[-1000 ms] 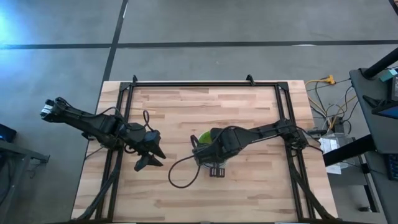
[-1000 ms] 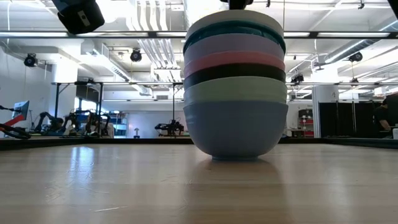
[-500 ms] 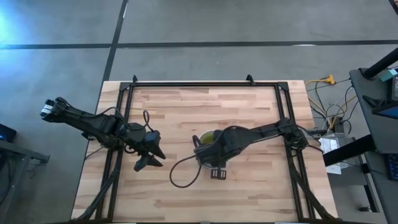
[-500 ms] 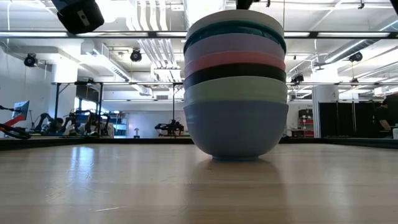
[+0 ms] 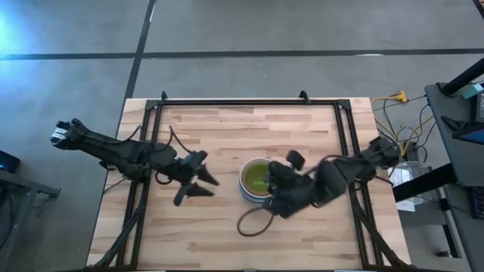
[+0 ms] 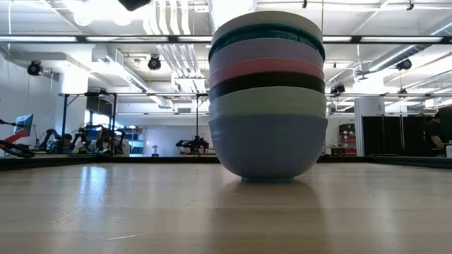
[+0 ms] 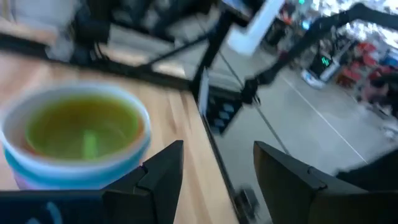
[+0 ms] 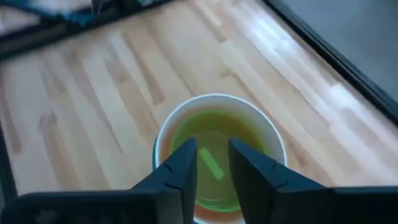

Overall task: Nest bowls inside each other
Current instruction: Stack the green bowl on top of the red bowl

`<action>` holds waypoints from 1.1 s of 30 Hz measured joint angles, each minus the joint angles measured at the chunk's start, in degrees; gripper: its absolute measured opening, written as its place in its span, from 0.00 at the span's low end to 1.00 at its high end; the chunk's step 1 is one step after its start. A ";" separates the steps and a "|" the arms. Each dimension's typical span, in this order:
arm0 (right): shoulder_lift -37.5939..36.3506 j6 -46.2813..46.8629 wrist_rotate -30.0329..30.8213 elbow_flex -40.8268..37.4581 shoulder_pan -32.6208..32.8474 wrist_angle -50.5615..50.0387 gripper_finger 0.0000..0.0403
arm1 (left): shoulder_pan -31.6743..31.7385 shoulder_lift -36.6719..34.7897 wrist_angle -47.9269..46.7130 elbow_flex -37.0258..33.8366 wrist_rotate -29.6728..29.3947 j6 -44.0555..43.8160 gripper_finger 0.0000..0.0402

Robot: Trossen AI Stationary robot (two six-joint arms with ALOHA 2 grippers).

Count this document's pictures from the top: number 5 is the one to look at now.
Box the small green plastic bowl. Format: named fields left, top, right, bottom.
left=244, top=162, right=271, bottom=194

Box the dark grey desk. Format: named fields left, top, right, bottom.
left=423, top=81, right=484, bottom=272

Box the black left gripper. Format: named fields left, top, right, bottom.
left=166, top=150, right=221, bottom=207

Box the black pole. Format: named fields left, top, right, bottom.
left=440, top=56, right=484, bottom=97

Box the grey metal cart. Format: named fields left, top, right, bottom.
left=0, top=169, right=62, bottom=272

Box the tablet with blue screen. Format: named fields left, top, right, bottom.
left=451, top=122, right=484, bottom=147

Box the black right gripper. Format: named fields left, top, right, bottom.
left=262, top=150, right=317, bottom=220

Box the black aluminium table frame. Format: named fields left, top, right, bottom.
left=87, top=89, right=411, bottom=271

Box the black cable loop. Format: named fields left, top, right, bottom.
left=237, top=206, right=275, bottom=238

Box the white paper box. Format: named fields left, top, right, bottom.
left=387, top=165, right=415, bottom=189

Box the dark keyboard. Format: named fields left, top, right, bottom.
left=470, top=186, right=484, bottom=221

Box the black wedge stand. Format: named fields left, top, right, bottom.
left=440, top=114, right=468, bottom=132

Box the black box with blue light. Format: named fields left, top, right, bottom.
left=0, top=150, right=21, bottom=175

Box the large teal bowl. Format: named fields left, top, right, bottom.
left=239, top=183, right=270, bottom=204

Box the yellow extension cord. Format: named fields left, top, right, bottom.
left=370, top=90, right=436, bottom=158

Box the large white bowl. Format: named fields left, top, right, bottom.
left=238, top=156, right=274, bottom=198

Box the small teal box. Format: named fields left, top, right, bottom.
left=461, top=83, right=484, bottom=100

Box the white paper sheet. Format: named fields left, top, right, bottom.
left=396, top=199, right=417, bottom=213

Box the black desk leg bar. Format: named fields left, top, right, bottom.
left=392, top=162, right=457, bottom=203

